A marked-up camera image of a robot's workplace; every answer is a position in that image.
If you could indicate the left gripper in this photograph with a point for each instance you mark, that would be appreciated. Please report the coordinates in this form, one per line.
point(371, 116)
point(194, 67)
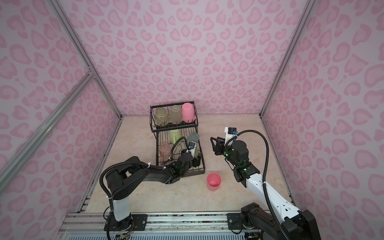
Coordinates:
point(197, 161)

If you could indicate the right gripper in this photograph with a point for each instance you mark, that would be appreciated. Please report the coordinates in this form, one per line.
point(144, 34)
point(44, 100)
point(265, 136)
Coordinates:
point(219, 146)

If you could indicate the teal plastic cup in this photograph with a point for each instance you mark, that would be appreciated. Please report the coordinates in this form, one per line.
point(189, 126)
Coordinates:
point(193, 138)

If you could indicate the clear pink plastic cup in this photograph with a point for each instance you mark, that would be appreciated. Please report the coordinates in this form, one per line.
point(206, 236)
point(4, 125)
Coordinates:
point(165, 151)

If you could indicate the pale green mug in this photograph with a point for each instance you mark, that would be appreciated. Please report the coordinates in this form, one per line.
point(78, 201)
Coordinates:
point(175, 135)

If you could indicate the pale green textured cup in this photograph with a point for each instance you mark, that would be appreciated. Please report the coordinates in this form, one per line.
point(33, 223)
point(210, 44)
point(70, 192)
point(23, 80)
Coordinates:
point(176, 114)

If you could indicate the bright green plastic cup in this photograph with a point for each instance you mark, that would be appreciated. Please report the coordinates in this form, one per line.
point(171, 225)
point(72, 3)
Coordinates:
point(161, 117)

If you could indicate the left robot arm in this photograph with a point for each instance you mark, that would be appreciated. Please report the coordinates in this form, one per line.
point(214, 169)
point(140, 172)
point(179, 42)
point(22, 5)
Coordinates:
point(120, 180)

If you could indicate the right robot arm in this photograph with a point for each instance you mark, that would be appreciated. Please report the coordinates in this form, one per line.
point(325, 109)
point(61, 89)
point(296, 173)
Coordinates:
point(264, 186)

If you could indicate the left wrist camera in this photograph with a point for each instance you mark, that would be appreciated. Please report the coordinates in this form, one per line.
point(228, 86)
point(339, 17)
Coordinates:
point(191, 148)

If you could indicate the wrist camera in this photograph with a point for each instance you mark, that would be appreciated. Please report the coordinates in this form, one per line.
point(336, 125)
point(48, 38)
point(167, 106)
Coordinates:
point(191, 148)
point(231, 132)

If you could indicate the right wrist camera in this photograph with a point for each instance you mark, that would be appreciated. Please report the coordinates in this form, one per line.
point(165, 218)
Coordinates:
point(231, 132)

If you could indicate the black wire dish rack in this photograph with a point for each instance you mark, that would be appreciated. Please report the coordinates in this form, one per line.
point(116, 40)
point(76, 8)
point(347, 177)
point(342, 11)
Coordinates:
point(162, 136)

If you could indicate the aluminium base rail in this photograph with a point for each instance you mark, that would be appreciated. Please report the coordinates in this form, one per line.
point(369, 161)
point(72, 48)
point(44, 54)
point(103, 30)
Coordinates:
point(178, 225)

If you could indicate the aluminium frame post right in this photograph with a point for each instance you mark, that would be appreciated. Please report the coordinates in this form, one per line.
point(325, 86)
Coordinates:
point(299, 30)

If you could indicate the aluminium frame post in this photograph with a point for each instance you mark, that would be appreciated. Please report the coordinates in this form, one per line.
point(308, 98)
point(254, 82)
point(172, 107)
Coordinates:
point(79, 46)
point(299, 30)

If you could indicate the aluminium frame diagonal bar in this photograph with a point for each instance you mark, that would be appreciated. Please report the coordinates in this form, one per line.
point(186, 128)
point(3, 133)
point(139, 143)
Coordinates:
point(20, 159)

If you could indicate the aluminium frame post left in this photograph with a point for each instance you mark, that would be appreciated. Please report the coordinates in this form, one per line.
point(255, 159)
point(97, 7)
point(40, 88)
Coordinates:
point(79, 46)

